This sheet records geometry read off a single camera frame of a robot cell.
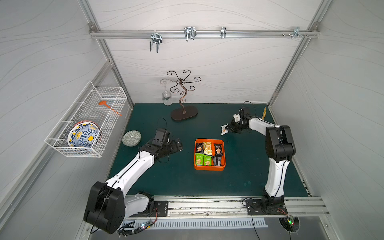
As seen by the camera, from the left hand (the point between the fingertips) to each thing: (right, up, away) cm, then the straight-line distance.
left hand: (177, 147), depth 84 cm
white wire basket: (-42, +22, -14) cm, 49 cm away
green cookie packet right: (+18, -9, +4) cm, 20 cm away
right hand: (+32, +11, +19) cm, 39 cm away
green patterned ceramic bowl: (-33, +3, +14) cm, 36 cm away
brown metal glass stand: (+2, +21, +30) cm, 37 cm away
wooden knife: (+65, +20, +31) cm, 74 cm away
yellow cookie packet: (+18, -3, +9) cm, 20 cm away
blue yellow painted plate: (-36, +10, -22) cm, 44 cm away
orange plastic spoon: (-38, +25, -6) cm, 46 cm away
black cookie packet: (+25, -4, +9) cm, 27 cm away
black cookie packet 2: (+13, -2, +9) cm, 16 cm away
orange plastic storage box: (+20, -13, +2) cm, 23 cm away
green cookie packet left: (+12, -8, +4) cm, 15 cm away
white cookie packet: (+30, +8, +17) cm, 36 cm away
